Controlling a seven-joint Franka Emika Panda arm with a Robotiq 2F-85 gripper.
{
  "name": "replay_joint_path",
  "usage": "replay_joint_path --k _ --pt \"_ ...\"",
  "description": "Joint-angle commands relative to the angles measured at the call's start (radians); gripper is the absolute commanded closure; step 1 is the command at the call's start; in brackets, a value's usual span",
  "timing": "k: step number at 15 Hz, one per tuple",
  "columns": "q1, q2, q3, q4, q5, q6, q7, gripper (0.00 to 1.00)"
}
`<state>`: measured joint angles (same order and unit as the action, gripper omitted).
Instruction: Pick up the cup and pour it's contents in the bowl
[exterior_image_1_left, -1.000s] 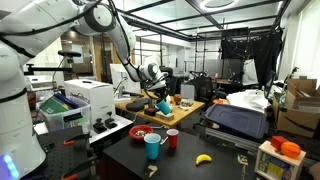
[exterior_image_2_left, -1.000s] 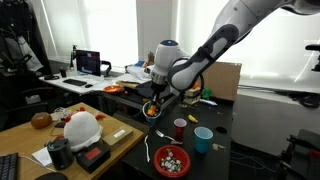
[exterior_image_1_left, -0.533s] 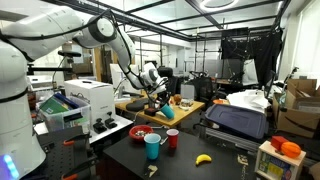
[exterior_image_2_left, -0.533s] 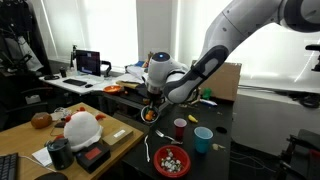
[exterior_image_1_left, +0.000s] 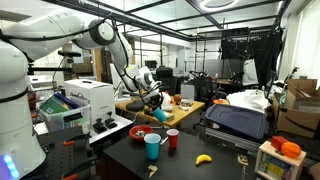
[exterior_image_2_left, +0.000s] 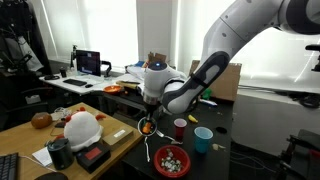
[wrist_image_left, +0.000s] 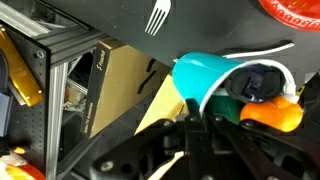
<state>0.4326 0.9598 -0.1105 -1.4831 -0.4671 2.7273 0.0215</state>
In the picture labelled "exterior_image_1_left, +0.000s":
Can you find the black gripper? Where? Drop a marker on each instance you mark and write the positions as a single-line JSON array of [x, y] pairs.
[[153, 100]]

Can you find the small teal plastic cup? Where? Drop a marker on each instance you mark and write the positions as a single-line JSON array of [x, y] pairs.
[[160, 115]]

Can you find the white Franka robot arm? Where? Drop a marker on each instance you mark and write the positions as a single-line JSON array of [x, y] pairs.
[[13, 100]]

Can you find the red bowl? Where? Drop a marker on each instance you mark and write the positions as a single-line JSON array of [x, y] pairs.
[[140, 133]]

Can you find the red plastic cup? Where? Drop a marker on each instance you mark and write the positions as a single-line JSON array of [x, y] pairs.
[[172, 138]]

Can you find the tall teal plastic cup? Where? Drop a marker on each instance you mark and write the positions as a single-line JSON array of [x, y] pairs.
[[152, 146]]

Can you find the black box red label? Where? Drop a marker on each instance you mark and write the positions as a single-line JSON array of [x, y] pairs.
[[148, 111]]

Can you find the white chicken plush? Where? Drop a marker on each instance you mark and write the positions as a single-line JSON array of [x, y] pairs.
[[167, 100]]

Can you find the black mug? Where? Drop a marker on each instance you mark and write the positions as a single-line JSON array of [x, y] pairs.
[[134, 106]]

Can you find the flat brown cardboard box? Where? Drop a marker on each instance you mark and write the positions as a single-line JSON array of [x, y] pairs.
[[170, 116]]

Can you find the brown ball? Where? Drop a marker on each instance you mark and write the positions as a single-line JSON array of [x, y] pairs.
[[177, 98]]

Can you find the black office chair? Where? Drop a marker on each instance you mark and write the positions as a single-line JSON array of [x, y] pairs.
[[166, 78]]

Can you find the white plastic knife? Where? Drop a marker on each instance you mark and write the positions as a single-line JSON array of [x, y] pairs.
[[158, 127]]

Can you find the wooden table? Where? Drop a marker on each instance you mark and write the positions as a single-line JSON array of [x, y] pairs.
[[181, 113]]

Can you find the glass jar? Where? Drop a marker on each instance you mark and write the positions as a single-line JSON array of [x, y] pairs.
[[185, 104]]

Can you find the small background monitor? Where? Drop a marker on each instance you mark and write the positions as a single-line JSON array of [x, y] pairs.
[[150, 65]]

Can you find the white side table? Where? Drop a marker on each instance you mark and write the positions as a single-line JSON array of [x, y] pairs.
[[123, 124]]

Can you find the white monitor back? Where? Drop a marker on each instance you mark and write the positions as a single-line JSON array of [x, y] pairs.
[[116, 81]]

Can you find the white plastic fork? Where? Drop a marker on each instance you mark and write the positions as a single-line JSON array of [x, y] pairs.
[[162, 141]]

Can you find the black toggle clamp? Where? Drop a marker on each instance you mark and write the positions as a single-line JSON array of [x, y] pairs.
[[99, 126], [111, 122]]

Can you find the black mesh chair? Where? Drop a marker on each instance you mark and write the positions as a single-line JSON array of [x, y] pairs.
[[203, 88]]

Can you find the white carton box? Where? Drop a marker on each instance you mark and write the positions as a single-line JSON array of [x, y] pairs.
[[96, 96]]

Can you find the beige paper scrap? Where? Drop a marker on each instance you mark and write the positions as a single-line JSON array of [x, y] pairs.
[[152, 170]]

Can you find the black ceiling truss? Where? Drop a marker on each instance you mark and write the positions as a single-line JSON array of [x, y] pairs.
[[150, 26]]

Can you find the yellow toy banana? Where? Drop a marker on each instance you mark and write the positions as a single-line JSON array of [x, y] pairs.
[[203, 159]]

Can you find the blue folder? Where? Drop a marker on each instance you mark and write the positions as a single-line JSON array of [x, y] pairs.
[[66, 100]]

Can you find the clear plastic storage bin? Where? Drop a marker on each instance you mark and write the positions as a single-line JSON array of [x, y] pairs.
[[66, 121]]

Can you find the white paper pile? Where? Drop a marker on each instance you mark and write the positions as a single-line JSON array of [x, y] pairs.
[[248, 100]]

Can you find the green book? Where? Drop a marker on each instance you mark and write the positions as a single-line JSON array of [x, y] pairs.
[[53, 106]]

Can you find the black perforated breadboard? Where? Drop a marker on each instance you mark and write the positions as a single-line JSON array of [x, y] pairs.
[[60, 156]]

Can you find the black curtain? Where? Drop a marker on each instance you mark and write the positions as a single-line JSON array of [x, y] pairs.
[[253, 50]]

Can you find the red toy block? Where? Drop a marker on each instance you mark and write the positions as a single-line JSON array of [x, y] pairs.
[[278, 142]]

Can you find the wooden toy shelf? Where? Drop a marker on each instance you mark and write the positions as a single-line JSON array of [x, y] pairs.
[[276, 165]]

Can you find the open cardboard box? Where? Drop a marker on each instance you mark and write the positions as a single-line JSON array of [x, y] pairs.
[[298, 106]]

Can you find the orange toy ball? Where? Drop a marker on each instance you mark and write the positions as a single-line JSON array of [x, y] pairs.
[[290, 149]]

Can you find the black stereo camera on stand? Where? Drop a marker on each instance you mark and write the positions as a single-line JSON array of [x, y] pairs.
[[68, 53]]

